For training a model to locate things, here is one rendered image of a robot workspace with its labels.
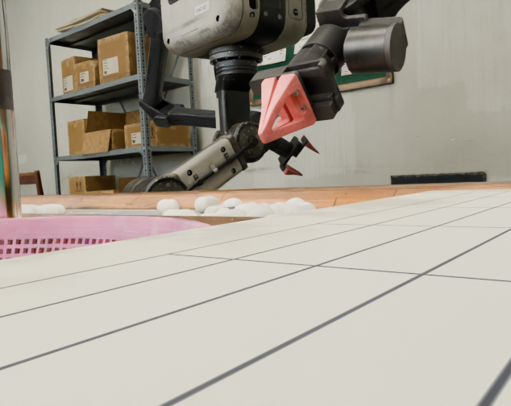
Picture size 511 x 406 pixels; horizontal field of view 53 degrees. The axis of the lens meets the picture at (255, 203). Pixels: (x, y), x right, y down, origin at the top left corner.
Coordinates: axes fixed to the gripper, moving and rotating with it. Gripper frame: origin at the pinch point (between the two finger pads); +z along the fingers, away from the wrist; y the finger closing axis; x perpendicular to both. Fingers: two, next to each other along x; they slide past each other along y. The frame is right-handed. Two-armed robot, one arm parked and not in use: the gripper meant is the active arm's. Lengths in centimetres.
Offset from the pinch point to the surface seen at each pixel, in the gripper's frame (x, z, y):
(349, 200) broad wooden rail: 9.9, 0.3, 6.9
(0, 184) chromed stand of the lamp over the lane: -17.4, 27.8, 6.9
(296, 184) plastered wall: 133, -144, -133
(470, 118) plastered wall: 111, -160, -36
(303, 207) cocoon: 0.1, 11.6, 10.7
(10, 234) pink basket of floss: -15.9, 30.1, 9.4
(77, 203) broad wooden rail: 10.0, 0.9, -48.1
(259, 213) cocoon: -3.4, 15.8, 10.2
